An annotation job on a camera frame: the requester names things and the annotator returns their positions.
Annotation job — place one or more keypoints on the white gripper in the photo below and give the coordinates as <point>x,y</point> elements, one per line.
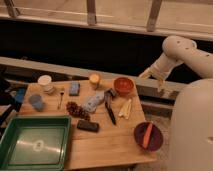
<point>160,70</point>

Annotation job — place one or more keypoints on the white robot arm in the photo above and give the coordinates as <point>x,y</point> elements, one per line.
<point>191,139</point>

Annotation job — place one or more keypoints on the red bowl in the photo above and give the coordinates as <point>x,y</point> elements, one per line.
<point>123,85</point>

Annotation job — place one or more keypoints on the purple bowl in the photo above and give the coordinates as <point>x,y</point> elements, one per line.
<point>156,138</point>

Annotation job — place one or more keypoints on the orange carrot stick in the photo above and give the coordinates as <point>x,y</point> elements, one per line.
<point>147,135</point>

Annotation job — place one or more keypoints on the yellow cup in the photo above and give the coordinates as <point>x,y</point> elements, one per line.
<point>94,80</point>

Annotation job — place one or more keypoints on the blue grey cloth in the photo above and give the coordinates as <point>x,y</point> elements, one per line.
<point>92,102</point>

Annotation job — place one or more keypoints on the black rectangular block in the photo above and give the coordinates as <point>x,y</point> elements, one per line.
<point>88,126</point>

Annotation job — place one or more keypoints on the white cup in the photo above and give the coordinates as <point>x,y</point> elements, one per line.
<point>45,81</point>

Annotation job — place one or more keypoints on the blue object at table edge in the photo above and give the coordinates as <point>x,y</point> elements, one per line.
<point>19,96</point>

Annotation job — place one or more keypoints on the green plastic tray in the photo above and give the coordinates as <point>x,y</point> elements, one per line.
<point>35,144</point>

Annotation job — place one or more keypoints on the black equipment at left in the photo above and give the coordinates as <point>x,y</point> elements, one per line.
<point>6,100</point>

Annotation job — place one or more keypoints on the black handled brush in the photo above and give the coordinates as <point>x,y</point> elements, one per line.
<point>109,95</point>

